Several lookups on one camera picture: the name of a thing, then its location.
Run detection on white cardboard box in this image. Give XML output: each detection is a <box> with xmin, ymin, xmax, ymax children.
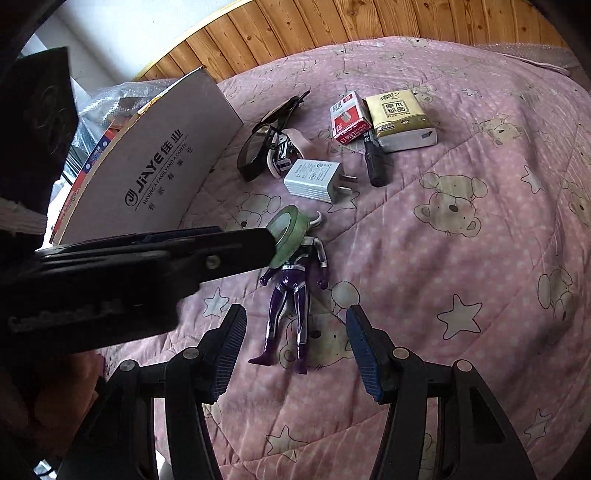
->
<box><xmin>46</xmin><ymin>66</ymin><xmax>245</xmax><ymax>247</ymax></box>

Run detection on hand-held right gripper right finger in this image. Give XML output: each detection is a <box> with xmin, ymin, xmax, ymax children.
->
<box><xmin>345</xmin><ymin>304</ymin><xmax>539</xmax><ymax>480</ymax></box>

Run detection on white charger plug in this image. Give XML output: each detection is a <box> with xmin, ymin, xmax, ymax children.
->
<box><xmin>283</xmin><ymin>158</ymin><xmax>359</xmax><ymax>205</ymax></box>

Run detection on red dice print box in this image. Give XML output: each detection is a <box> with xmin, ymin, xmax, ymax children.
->
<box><xmin>62</xmin><ymin>117</ymin><xmax>137</xmax><ymax>199</ymax></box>

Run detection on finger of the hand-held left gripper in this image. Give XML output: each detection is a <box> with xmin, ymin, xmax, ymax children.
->
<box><xmin>161</xmin><ymin>240</ymin><xmax>279</xmax><ymax>296</ymax></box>
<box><xmin>60</xmin><ymin>228</ymin><xmax>276</xmax><ymax>253</ymax></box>

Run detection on green tape roll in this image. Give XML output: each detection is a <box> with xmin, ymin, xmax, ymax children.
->
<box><xmin>265</xmin><ymin>206</ymin><xmax>310</xmax><ymax>269</ymax></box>

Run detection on red white small box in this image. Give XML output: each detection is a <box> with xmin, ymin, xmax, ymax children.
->
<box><xmin>329</xmin><ymin>91</ymin><xmax>374</xmax><ymax>147</ymax></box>

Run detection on pink bear print blanket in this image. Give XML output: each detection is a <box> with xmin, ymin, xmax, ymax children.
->
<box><xmin>99</xmin><ymin>37</ymin><xmax>591</xmax><ymax>480</ymax></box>

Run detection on black marker pen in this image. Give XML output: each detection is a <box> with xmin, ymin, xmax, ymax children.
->
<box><xmin>361</xmin><ymin>129</ymin><xmax>391</xmax><ymax>187</ymax></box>

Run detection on black sunglasses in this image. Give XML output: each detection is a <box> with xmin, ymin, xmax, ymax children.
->
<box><xmin>236</xmin><ymin>91</ymin><xmax>311</xmax><ymax>182</ymax></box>

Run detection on clear bubble wrap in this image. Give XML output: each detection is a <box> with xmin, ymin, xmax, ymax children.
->
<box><xmin>76</xmin><ymin>76</ymin><xmax>185</xmax><ymax>139</ymax></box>

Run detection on white power bank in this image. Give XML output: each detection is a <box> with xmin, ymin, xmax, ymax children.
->
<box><xmin>379</xmin><ymin>128</ymin><xmax>438</xmax><ymax>154</ymax></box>

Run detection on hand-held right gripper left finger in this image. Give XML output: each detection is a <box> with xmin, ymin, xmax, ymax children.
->
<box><xmin>55</xmin><ymin>304</ymin><xmax>248</xmax><ymax>480</ymax></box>

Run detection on purple toy figure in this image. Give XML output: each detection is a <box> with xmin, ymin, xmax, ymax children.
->
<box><xmin>248</xmin><ymin>210</ymin><xmax>331</xmax><ymax>376</ymax></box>

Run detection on yellow tissue pack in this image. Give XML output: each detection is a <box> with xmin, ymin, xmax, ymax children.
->
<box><xmin>366</xmin><ymin>89</ymin><xmax>426</xmax><ymax>139</ymax></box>

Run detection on wooden headboard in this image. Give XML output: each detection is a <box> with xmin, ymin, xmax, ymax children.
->
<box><xmin>134</xmin><ymin>0</ymin><xmax>571</xmax><ymax>84</ymax></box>

